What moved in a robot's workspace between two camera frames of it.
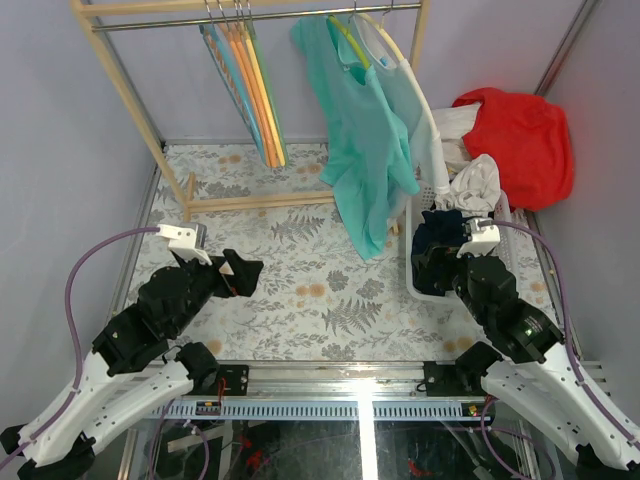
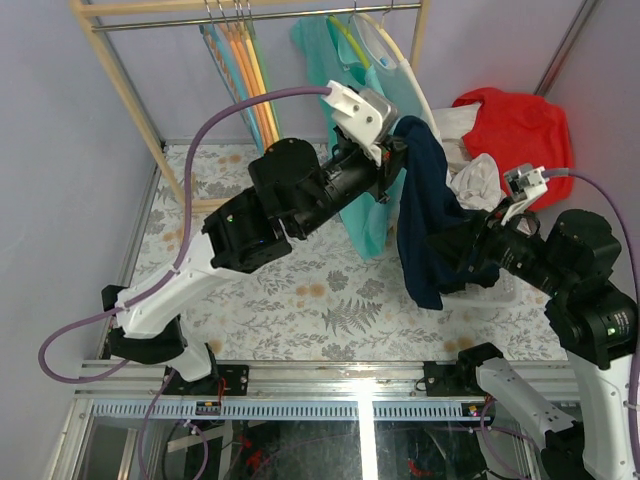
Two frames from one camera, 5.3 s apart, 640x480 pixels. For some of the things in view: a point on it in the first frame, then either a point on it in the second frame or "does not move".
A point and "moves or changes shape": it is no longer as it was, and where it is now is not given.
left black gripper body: (209, 281) to (381, 189)
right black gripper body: (452, 267) to (502, 243)
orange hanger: (239, 37) does not move
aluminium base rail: (327, 391) does not move
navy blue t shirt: (442, 226) moves or changes shape
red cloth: (529, 138) does not move
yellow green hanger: (351, 40) does not move
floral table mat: (318, 298) does not move
